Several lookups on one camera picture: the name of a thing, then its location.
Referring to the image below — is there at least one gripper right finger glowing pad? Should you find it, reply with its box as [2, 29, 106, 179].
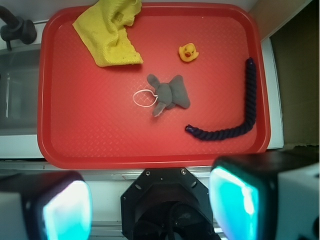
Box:
[208, 152, 320, 240]

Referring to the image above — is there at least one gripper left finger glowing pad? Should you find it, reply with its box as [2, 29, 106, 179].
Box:
[0, 171, 93, 240]

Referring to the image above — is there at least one dark blue twisted rope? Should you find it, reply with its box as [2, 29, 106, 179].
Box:
[185, 57, 258, 142]

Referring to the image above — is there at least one red plastic tray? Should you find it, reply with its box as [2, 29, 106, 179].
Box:
[37, 2, 271, 169]

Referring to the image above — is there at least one steel sink basin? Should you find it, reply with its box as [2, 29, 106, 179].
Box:
[0, 44, 41, 136]

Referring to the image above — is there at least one grey plush elephant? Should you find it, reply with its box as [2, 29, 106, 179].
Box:
[132, 74, 191, 117]

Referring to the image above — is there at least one yellow rubber duck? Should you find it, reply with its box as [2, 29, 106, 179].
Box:
[178, 43, 199, 63]

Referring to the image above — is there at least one black faucet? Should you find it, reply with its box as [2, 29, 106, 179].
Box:
[0, 5, 37, 51]

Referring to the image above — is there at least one yellow cloth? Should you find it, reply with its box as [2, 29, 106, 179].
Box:
[72, 0, 144, 67]

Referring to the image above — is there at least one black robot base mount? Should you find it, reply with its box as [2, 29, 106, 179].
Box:
[120, 168, 220, 240]

